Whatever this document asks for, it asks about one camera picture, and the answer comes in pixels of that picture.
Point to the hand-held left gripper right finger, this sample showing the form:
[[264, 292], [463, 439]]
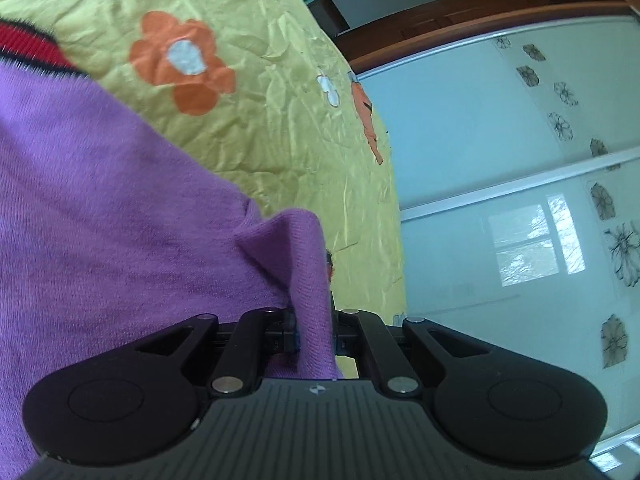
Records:
[[372, 350]]

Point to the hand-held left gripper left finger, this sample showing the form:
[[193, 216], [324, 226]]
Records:
[[250, 350]]

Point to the purple sweater with red collar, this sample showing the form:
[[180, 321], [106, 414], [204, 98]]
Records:
[[125, 210]]

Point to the pale floral sliding wardrobe door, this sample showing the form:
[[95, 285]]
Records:
[[475, 160]]

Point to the yellow floral bedsheet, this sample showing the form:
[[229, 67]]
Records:
[[280, 125]]

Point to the wooden glass cabinet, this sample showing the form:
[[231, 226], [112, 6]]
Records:
[[450, 15]]

